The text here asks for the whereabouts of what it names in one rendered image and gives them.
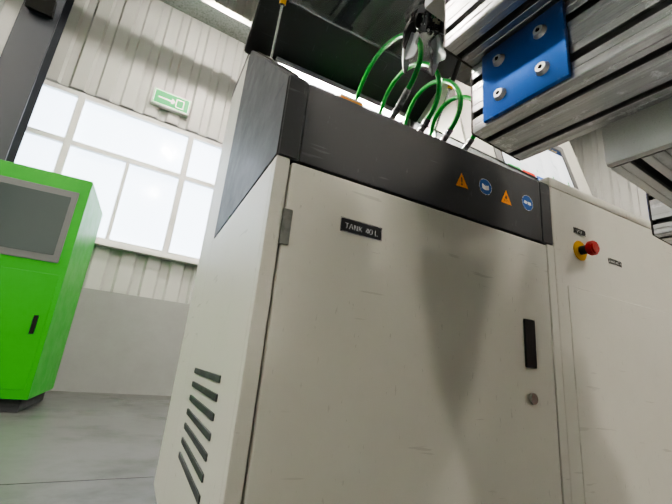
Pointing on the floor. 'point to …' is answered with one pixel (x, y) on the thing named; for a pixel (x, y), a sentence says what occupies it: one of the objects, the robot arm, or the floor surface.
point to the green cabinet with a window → (40, 274)
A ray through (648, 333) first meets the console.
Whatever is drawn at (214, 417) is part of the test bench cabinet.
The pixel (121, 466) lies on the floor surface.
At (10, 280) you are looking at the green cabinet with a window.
